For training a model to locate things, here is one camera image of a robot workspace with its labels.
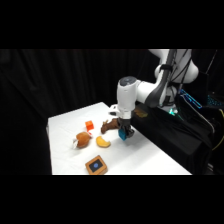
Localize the dark brown plush animal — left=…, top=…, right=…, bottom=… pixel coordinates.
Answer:
left=100, top=118, right=121, bottom=135

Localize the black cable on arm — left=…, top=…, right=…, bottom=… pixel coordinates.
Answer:
left=161, top=49, right=194, bottom=101

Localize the wooden block with blue dot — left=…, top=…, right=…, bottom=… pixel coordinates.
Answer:
left=84, top=154, right=109, bottom=176

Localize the blue cube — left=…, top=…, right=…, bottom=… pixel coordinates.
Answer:
left=118, top=129, right=130, bottom=142

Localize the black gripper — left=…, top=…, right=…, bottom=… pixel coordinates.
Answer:
left=117, top=116, right=136, bottom=140

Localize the blue lit device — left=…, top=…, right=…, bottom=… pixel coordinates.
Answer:
left=179, top=88, right=204, bottom=110

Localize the tan wrist mounted piece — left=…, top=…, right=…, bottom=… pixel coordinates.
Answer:
left=133, top=107, right=149, bottom=119

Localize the orange crescent toy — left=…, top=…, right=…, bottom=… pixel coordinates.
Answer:
left=95, top=135, right=112, bottom=149

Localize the black cloth covered stand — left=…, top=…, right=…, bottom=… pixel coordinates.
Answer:
left=131, top=98, right=215, bottom=176

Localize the orange cube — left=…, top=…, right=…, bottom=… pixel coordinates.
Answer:
left=84, top=120, right=95, bottom=132

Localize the blue lit keyboard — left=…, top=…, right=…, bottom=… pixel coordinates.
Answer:
left=206, top=94, right=224, bottom=108

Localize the yellow cable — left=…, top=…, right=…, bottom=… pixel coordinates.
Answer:
left=212, top=109, right=224, bottom=152

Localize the brown plush drumstick toy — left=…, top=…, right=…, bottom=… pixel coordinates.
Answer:
left=72, top=131, right=94, bottom=149

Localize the black curtain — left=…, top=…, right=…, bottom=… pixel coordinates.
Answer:
left=0, top=49, right=224, bottom=176

